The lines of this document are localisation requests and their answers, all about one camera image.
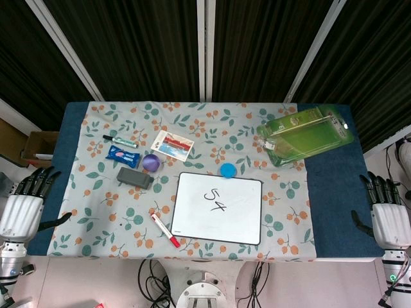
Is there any floral tablecloth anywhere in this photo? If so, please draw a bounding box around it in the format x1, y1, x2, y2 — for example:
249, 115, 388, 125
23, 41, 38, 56
47, 101, 319, 261

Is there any black cable bundle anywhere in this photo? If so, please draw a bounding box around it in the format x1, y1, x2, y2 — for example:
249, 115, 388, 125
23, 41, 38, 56
235, 260, 268, 308
137, 259, 176, 308

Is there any black pleated curtain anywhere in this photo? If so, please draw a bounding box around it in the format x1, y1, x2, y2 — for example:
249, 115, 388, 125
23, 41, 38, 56
0, 0, 411, 154

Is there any white metal frame bar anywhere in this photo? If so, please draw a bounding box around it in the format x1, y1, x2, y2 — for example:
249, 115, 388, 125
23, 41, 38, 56
0, 97, 43, 133
362, 130, 411, 157

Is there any cardboard box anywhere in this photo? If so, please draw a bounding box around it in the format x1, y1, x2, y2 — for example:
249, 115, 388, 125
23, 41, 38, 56
21, 130, 59, 168

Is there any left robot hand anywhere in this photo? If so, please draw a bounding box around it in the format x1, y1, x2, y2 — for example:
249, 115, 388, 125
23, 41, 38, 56
0, 166, 73, 243

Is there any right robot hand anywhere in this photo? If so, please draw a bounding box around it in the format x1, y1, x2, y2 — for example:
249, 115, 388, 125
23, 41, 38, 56
351, 171, 411, 251

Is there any blue round disc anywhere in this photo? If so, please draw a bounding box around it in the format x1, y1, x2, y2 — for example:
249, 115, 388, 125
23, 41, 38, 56
219, 162, 238, 178

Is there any red whiteboard marker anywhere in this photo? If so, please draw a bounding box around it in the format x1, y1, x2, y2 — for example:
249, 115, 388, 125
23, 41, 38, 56
150, 212, 182, 249

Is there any blue table cover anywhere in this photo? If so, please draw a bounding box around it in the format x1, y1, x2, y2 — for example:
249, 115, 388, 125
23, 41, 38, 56
26, 101, 387, 259

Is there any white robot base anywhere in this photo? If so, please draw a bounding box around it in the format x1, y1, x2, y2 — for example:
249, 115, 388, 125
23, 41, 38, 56
175, 268, 227, 308

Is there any green plastic blister package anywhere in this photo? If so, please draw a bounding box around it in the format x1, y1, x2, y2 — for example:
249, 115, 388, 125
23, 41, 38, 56
256, 106, 355, 168

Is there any white dry-erase board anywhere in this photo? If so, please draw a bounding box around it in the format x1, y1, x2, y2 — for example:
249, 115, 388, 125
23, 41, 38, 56
170, 171, 264, 246

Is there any grey whiteboard eraser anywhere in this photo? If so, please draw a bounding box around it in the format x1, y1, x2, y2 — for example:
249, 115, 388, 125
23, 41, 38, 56
116, 166, 153, 191

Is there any white metal frame post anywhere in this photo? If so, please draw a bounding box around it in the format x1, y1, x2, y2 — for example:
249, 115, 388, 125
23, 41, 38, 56
283, 0, 350, 103
24, 0, 104, 101
196, 0, 216, 102

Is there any blue Oreo packet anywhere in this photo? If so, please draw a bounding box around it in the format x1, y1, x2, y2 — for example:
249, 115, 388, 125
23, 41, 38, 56
105, 144, 143, 169

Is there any black and green marker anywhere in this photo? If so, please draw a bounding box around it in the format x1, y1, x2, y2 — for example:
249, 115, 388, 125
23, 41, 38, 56
102, 133, 140, 150

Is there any picture postcard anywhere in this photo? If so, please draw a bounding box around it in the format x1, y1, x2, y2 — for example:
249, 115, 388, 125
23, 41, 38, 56
150, 130, 196, 162

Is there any purple ball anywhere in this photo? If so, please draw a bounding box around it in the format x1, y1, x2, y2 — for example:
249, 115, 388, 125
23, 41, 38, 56
142, 153, 161, 173

